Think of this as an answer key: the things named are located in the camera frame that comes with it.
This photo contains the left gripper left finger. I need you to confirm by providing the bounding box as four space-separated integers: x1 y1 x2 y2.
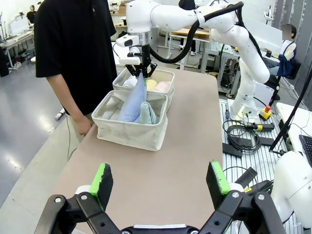
34 162 122 234

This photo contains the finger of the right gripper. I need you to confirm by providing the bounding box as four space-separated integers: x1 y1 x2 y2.
125 63 143 78
143 62 158 79

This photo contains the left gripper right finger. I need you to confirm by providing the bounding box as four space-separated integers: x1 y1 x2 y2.
199 160 287 234

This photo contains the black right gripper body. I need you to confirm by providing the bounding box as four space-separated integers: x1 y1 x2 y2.
138 44 152 68

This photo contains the white towel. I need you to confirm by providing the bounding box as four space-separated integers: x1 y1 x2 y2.
122 75 138 89

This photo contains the yellow towel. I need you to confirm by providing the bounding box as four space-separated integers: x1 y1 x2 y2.
146 79 158 92

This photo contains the pink towel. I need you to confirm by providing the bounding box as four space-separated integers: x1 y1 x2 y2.
153 81 171 94

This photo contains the blue cone-folded towel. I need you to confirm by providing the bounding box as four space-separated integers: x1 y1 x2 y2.
118 72 148 123

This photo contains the green cone-folded towel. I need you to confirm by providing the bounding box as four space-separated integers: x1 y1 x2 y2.
139 101 158 125

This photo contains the person's right forearm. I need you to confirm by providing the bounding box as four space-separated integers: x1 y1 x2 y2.
45 72 86 122

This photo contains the person's right hand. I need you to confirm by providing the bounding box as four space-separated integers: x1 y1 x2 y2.
73 114 95 137

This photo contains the beige fabric storage box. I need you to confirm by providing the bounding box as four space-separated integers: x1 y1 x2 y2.
91 90 169 152
112 68 176 113

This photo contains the black cylindrical tube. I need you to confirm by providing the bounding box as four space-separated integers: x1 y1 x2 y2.
234 167 258 188

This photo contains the black metal plate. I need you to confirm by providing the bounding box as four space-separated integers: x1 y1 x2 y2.
257 136 275 147
222 142 243 158

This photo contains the table with cardboard sheet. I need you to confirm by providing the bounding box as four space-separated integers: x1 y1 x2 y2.
169 27 212 72

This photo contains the aluminium profile base platform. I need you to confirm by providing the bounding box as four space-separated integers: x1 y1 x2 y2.
218 98 297 234

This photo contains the person in black polo shirt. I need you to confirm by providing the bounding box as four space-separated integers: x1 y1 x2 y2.
34 0 117 117

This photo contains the grey equipment cart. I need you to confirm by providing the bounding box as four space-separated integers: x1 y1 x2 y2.
199 39 241 95

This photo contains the yellow red emergency stop button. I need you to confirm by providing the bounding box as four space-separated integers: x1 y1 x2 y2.
258 105 273 121

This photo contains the black computer keyboard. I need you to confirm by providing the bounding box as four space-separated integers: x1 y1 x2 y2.
298 134 312 169

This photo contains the white desk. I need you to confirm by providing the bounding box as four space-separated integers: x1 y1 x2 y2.
275 101 312 156

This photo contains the black slanted stand pole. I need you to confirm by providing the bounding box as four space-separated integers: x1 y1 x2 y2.
269 70 312 152

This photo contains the background person in black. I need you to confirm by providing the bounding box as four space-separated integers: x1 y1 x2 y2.
26 4 37 25

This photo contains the seated person in blue white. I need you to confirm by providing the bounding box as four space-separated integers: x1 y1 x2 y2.
262 23 298 77

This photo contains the black office chair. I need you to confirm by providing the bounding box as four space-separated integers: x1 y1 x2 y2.
265 58 302 101

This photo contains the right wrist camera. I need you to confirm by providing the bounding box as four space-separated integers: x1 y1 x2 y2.
118 45 143 65

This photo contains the coiled black cable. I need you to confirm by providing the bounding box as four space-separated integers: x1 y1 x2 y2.
222 119 261 153

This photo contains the thick black cable hose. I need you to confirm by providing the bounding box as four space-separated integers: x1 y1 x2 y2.
148 1 245 64

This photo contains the yellow black enabling handle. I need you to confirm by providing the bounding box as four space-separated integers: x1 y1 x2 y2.
245 123 275 132

